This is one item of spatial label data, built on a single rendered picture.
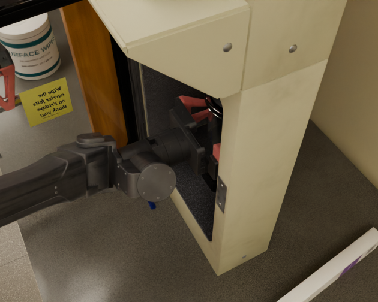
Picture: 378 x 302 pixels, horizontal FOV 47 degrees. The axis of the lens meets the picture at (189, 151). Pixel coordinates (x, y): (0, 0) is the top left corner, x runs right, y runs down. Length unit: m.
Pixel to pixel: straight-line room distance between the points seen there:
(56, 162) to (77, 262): 0.31
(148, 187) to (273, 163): 0.17
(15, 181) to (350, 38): 0.69
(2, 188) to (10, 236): 1.53
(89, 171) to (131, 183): 0.08
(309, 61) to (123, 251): 0.54
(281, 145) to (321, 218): 0.39
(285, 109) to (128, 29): 0.23
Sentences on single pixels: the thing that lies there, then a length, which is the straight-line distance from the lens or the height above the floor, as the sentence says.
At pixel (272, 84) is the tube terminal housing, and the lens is 0.46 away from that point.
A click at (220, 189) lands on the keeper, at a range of 0.60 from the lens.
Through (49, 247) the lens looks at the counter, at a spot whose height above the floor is 0.94.
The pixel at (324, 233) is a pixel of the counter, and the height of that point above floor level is 0.94.
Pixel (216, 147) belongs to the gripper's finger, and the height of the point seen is 1.21.
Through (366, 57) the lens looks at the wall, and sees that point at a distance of 0.94.
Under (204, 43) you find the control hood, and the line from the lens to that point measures 0.37.
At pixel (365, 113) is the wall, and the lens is 0.99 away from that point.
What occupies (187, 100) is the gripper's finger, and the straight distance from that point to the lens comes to 0.72.
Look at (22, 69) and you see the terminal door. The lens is 0.69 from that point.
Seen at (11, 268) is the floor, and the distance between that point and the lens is 2.00.
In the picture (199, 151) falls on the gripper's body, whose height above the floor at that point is 1.20.
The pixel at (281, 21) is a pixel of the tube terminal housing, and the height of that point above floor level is 1.48.
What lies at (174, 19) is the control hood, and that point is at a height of 1.51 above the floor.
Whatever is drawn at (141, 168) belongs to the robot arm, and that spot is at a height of 1.24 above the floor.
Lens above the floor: 1.71
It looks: 52 degrees down
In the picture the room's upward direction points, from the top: straight up
